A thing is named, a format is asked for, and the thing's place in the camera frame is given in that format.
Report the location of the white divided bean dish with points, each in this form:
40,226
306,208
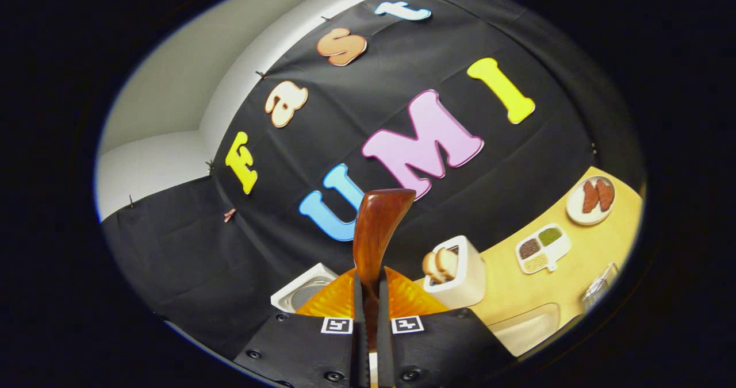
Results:
543,248

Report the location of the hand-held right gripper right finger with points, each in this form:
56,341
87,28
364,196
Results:
383,313

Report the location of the metal chopstick holder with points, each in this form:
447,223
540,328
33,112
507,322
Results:
598,289

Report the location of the copper clip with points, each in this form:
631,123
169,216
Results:
229,215

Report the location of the round white plate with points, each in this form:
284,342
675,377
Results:
576,210

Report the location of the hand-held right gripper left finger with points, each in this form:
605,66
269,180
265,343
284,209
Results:
358,313

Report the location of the clear box of rice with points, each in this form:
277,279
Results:
529,327

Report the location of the white rice cooker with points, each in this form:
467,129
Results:
287,296

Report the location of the red meat slice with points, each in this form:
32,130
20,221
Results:
589,197
605,194

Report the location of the toasted bread slice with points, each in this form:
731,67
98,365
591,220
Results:
448,262
431,267

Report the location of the white toaster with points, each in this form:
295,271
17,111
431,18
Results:
468,279

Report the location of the brown wooden spoon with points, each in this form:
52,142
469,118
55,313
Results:
376,227

